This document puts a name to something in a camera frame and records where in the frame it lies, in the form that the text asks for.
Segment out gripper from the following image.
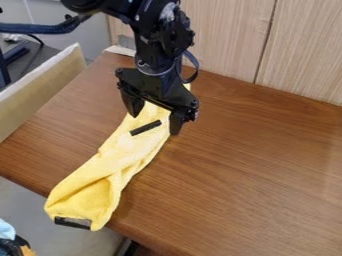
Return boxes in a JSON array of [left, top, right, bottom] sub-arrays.
[[113, 64, 201, 137]]

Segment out yellow cloth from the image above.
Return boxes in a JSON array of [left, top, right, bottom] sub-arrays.
[[42, 83, 193, 232]]

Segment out cardboard box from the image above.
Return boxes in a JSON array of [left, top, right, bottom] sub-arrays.
[[0, 42, 89, 144]]

